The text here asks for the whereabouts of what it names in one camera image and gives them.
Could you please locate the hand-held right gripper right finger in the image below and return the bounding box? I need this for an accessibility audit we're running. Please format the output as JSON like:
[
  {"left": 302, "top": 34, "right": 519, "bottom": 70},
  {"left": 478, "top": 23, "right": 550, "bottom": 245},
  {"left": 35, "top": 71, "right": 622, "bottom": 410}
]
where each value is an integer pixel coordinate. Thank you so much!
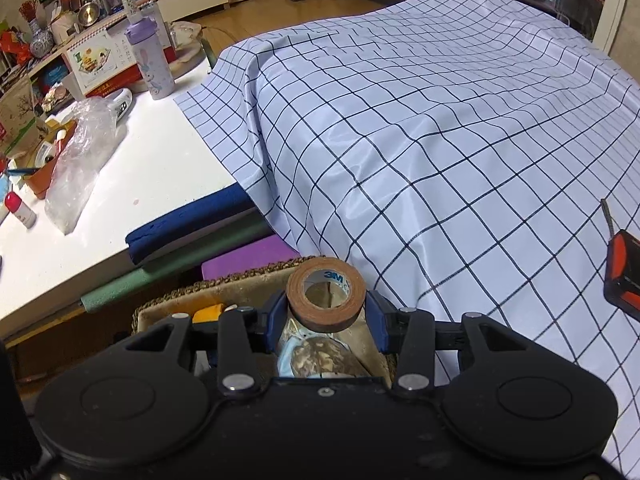
[{"left": 365, "top": 290, "right": 548, "bottom": 401}]

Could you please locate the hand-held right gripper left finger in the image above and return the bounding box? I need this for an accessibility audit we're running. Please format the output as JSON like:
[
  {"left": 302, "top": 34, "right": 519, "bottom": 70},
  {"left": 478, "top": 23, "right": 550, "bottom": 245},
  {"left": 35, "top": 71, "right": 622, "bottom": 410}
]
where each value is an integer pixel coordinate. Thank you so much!
[{"left": 107, "top": 291, "right": 291, "bottom": 401}]

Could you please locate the blue face mask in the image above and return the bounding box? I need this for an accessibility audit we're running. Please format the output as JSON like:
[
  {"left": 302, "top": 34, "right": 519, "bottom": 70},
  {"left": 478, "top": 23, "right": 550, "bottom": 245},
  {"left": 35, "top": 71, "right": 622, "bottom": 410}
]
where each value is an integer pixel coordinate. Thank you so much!
[{"left": 276, "top": 320, "right": 311, "bottom": 378}]

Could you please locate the brown tape roll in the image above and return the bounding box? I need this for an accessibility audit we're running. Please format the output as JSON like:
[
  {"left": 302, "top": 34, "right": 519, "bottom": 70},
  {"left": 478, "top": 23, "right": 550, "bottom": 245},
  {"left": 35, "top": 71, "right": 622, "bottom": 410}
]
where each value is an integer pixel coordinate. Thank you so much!
[{"left": 286, "top": 256, "right": 367, "bottom": 333}]

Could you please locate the woven basket with beige lining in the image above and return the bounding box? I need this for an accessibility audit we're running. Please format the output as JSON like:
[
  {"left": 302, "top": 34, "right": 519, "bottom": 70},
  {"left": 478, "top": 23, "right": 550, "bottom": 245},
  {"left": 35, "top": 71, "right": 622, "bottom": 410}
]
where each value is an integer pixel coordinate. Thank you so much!
[{"left": 131, "top": 256, "right": 401, "bottom": 386}]

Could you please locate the cream lace doily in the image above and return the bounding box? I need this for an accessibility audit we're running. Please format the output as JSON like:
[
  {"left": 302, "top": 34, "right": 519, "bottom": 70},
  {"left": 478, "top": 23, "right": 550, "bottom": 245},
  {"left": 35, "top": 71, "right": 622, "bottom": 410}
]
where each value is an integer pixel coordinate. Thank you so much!
[{"left": 290, "top": 337, "right": 371, "bottom": 377}]

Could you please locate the purple foam mat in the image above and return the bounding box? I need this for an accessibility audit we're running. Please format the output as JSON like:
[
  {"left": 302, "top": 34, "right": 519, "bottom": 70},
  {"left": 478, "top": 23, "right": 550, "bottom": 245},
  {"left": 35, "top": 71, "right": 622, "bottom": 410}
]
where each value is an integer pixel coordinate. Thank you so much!
[{"left": 201, "top": 234, "right": 301, "bottom": 281}]

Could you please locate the green foam mat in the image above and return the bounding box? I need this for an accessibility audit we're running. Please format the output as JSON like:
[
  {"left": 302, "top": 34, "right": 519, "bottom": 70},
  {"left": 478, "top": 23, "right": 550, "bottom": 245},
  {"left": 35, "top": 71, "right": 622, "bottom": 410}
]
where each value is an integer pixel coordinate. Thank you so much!
[{"left": 81, "top": 220, "right": 276, "bottom": 313}]

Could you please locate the blue foam mat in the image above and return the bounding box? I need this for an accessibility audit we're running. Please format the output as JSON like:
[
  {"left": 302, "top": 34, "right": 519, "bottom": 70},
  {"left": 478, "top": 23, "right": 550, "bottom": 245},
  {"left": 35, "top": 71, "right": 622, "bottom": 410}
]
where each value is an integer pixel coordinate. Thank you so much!
[{"left": 126, "top": 182, "right": 256, "bottom": 265}]

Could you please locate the white checked tablecloth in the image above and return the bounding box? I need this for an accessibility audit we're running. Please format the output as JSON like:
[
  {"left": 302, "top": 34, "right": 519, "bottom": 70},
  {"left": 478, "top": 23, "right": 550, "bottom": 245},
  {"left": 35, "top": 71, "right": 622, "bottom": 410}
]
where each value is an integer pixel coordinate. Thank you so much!
[{"left": 172, "top": 0, "right": 640, "bottom": 473}]

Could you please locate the white tube with red cap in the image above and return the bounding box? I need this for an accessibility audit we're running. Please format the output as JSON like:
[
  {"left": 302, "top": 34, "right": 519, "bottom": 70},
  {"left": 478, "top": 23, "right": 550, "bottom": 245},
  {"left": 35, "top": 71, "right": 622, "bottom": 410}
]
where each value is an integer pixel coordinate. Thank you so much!
[{"left": 4, "top": 191, "right": 37, "bottom": 228}]

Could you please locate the orange desk organizer box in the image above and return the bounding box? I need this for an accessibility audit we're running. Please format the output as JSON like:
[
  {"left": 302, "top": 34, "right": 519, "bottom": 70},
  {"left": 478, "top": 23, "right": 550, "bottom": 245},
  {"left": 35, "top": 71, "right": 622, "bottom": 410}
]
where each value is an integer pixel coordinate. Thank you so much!
[{"left": 22, "top": 120, "right": 78, "bottom": 200}]

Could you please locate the clear plastic bag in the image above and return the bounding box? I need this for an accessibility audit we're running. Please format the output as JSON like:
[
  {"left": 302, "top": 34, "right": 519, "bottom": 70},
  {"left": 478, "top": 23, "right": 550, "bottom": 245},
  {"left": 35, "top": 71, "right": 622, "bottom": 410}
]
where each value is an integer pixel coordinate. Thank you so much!
[{"left": 44, "top": 97, "right": 121, "bottom": 235}]

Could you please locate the black and orange device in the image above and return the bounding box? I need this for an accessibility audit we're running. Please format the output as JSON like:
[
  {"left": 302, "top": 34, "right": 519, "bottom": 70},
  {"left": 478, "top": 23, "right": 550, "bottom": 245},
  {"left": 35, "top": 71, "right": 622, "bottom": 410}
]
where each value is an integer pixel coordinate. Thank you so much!
[{"left": 601, "top": 199, "right": 640, "bottom": 322}]

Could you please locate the round wooden tray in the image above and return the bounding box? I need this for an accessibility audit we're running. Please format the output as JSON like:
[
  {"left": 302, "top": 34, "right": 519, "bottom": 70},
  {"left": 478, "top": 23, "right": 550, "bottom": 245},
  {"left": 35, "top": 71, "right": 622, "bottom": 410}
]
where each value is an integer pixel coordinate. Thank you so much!
[{"left": 167, "top": 21, "right": 213, "bottom": 77}]

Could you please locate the purple water bottle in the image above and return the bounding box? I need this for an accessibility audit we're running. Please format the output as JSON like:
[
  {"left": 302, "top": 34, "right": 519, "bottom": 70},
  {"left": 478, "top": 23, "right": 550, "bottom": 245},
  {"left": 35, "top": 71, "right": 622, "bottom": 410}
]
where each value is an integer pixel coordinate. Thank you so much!
[{"left": 125, "top": 2, "right": 176, "bottom": 100}]

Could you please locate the brown paper bag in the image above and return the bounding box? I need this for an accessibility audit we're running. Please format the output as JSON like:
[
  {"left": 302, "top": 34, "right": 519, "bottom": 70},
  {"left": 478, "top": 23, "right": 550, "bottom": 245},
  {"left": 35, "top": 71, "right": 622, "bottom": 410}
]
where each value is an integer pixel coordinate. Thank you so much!
[{"left": 0, "top": 77, "right": 43, "bottom": 156}]

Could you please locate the desk calendar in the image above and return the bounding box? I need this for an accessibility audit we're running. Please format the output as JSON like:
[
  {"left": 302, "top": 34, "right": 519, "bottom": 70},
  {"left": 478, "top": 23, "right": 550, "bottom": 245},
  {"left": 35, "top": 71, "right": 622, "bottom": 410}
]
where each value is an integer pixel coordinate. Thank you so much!
[{"left": 62, "top": 27, "right": 126, "bottom": 92}]

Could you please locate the white television cabinet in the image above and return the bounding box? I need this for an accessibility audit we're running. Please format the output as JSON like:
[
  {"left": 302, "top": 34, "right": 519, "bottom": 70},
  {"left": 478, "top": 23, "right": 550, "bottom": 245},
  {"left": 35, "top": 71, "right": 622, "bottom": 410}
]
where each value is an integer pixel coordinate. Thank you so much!
[{"left": 155, "top": 0, "right": 232, "bottom": 23}]

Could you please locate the blue and white vase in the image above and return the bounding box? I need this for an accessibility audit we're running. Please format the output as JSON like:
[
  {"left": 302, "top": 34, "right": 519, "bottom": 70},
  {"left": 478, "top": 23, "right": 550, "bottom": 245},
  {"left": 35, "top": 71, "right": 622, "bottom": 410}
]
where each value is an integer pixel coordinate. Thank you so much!
[{"left": 29, "top": 17, "right": 55, "bottom": 58}]

